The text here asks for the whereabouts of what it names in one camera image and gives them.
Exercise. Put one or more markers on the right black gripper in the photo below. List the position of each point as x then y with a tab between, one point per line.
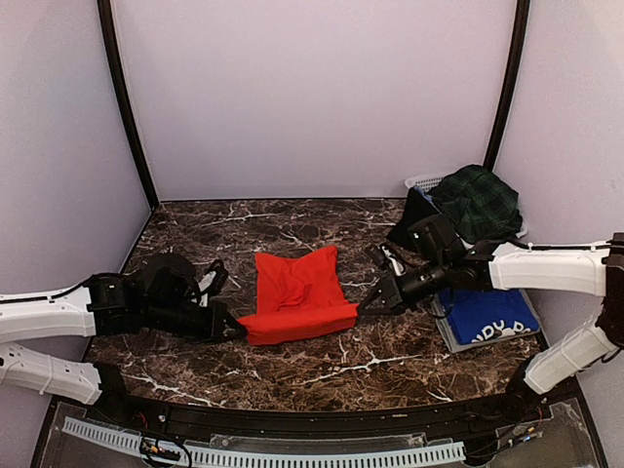
393	293

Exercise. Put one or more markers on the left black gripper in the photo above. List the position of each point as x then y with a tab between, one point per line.
214	328

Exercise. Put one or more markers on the red t-shirt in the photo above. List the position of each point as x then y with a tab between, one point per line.
298	299

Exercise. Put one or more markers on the dark green plaid garment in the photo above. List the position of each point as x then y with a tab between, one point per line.
478	202

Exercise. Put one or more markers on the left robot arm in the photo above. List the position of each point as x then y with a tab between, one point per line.
104	305

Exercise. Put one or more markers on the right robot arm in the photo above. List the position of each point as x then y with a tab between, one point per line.
587	277

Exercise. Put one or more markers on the white laundry basket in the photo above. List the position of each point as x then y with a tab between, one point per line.
468	229

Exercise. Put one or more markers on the grey folded garment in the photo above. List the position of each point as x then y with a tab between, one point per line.
451	336

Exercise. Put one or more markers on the blue printed t-shirt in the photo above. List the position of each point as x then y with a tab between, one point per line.
492	317

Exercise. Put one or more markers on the black garment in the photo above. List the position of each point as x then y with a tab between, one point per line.
416	208

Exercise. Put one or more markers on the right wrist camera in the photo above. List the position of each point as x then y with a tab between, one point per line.
434	238

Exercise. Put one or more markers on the white slotted cable duct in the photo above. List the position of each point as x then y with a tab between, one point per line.
232	451

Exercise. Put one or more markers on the black front rail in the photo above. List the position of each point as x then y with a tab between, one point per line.
471	419

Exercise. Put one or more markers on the right black frame post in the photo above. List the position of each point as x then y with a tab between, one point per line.
508	87

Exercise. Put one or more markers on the black frame post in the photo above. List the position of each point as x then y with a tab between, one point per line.
118	79
508	87

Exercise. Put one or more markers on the left black frame post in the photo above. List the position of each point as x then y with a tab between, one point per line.
118	79

